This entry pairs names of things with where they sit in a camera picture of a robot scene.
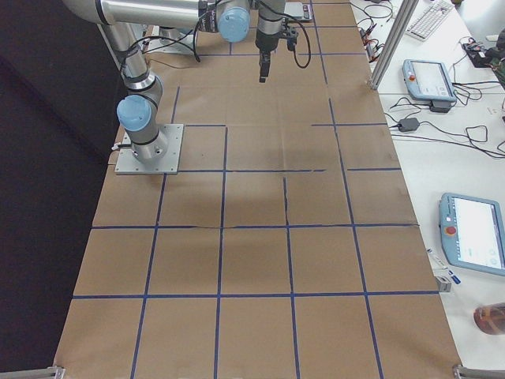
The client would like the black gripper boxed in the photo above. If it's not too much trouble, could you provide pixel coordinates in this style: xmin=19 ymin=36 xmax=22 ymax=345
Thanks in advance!
xmin=255 ymin=33 xmax=280 ymax=83

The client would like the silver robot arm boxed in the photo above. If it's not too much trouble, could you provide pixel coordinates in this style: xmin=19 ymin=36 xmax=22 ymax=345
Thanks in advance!
xmin=65 ymin=1 xmax=298 ymax=174

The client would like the silver digital kitchen scale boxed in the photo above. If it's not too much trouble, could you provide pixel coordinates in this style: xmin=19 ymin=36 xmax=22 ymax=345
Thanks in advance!
xmin=284 ymin=2 xmax=312 ymax=22

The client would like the black power adapter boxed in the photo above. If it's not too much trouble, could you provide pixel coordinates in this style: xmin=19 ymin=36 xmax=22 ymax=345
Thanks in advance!
xmin=397 ymin=118 xmax=420 ymax=133

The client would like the white keyboard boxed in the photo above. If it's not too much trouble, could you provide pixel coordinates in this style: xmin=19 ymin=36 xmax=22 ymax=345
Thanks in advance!
xmin=405 ymin=0 xmax=455 ymax=41

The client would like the blue teach pendant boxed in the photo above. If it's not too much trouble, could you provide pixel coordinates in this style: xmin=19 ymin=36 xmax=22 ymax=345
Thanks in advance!
xmin=439 ymin=193 xmax=504 ymax=276
xmin=402 ymin=59 xmax=457 ymax=103

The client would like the brown paper table cover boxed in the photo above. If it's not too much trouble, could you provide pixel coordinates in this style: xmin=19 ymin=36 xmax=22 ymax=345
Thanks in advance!
xmin=54 ymin=1 xmax=459 ymax=378

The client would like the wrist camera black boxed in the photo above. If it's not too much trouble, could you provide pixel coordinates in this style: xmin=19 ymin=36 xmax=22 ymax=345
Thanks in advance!
xmin=282 ymin=25 xmax=298 ymax=52

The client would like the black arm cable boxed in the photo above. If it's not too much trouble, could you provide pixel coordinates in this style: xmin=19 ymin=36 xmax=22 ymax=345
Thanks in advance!
xmin=282 ymin=11 xmax=312 ymax=69

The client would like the aluminium frame post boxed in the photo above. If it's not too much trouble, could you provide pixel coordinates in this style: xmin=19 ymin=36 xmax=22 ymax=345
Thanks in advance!
xmin=368 ymin=0 xmax=418 ymax=90

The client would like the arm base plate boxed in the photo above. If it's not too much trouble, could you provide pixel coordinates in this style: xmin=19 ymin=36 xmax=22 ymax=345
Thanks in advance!
xmin=114 ymin=124 xmax=184 ymax=174

